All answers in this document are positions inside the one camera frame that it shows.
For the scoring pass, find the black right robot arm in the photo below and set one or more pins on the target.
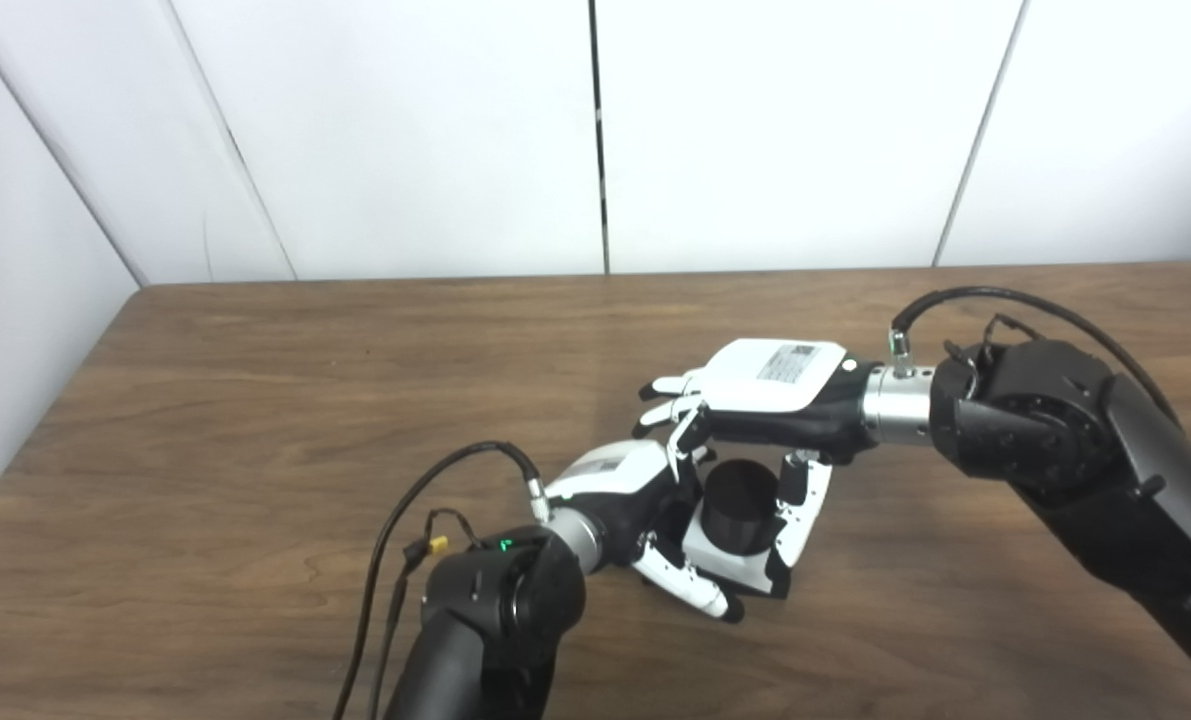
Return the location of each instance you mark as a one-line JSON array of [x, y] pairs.
[[1075, 440]]

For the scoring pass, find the white square piece with hole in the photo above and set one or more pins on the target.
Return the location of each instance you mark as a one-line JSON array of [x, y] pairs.
[[730, 565]]

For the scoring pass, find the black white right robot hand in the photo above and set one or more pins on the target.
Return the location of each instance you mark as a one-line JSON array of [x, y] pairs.
[[765, 385]]

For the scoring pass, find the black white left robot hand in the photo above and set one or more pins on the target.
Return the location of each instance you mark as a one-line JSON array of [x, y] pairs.
[[625, 490]]

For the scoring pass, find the black peg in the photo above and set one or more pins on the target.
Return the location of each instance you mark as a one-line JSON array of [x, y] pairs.
[[740, 505]]

